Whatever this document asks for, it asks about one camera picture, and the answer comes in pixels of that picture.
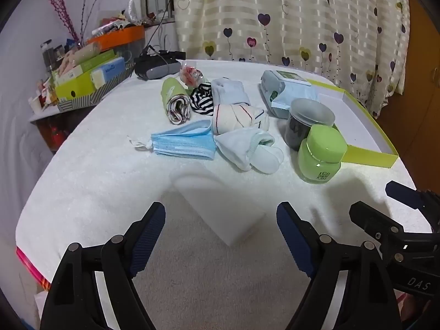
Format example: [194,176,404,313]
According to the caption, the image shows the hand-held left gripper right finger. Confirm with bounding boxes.
[276,201,403,330]

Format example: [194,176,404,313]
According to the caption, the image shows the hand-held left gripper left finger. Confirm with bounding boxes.
[40,201,166,330]

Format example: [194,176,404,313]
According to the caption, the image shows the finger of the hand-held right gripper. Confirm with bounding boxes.
[349,201,405,249]
[385,180,431,211]

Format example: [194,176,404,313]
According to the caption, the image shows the yellow-green shallow box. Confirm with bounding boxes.
[306,78,399,169]

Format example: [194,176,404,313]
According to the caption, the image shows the black white striped sock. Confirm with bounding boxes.
[190,93,216,116]
[194,82,216,98]

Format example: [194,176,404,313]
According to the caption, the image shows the white fleece table cover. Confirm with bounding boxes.
[15,58,434,330]

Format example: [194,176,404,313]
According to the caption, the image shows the green jar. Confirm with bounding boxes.
[296,125,348,184]

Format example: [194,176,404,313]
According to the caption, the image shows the white foam block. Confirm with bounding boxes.
[170,170,267,248]

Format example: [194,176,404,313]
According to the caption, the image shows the white pale blue sock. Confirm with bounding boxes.
[249,144,285,174]
[214,129,276,172]

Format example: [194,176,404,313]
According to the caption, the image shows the blue face mask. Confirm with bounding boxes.
[127,120,217,161]

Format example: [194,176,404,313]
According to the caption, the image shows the wooden cabinet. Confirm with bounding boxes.
[378,0,440,193]

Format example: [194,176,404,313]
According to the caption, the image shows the dark jar with clear lid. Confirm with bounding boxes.
[284,98,336,152]

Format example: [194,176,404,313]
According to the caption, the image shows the pink red mat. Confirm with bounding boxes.
[15,246,52,291]

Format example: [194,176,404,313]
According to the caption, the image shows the white cloth with thin stripes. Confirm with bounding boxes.
[210,104,270,134]

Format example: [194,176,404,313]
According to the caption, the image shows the green rolled cloth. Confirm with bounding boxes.
[161,76,192,125]

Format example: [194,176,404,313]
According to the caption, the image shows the pale blue wet wipes pack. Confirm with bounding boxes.
[258,70,318,120]

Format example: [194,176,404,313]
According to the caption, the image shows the lime green box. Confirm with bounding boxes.
[55,69,104,100]

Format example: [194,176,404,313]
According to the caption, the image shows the black grey headset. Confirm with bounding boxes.
[134,51,186,81]

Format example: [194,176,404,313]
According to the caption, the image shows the pale blue rolled sock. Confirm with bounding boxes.
[211,77,251,107]

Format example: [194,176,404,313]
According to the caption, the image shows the red printed plastic bag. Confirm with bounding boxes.
[179,67,208,88]

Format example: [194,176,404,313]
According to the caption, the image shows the blue tissue box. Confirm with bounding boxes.
[91,57,125,88]

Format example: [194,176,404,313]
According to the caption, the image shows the flat green box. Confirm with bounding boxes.
[57,49,117,76]

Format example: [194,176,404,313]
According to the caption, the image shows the pale printed packet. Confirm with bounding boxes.
[57,46,104,76]

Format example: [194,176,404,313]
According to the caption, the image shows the orange box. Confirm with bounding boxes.
[86,25,145,53]

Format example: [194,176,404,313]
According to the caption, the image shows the glass jar with dark lid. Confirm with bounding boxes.
[41,39,56,73]

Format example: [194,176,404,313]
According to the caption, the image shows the heart print curtain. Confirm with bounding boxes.
[170,0,411,119]

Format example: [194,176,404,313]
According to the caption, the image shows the pile of packets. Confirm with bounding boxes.
[91,0,145,37]

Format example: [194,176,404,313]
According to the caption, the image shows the pink flower branches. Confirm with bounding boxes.
[46,0,100,47]

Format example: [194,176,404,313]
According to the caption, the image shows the black cable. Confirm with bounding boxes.
[142,0,174,56]

